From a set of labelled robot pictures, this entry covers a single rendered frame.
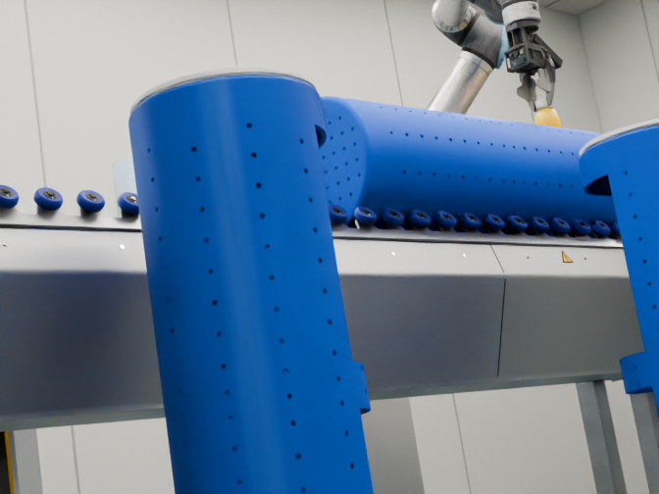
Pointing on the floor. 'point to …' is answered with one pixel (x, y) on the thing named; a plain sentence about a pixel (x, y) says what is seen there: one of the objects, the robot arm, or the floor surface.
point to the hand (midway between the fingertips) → (543, 104)
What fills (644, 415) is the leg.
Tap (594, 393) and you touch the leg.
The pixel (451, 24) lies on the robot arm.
